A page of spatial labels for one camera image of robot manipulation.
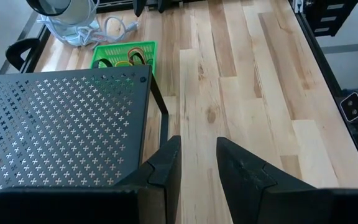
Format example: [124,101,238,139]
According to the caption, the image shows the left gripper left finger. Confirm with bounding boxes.
[0,135,183,224]

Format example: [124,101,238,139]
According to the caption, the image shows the black perforated metal shelf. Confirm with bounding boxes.
[0,64,170,200]

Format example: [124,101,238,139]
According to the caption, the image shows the white lamp cable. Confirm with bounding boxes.
[37,14,142,48]

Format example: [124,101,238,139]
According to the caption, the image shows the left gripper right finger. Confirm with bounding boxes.
[216,136,358,224]

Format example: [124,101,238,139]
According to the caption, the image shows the green plastic basket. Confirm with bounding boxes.
[90,40,158,77]

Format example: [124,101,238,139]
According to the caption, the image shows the black frame clamp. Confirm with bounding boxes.
[5,37,40,72]

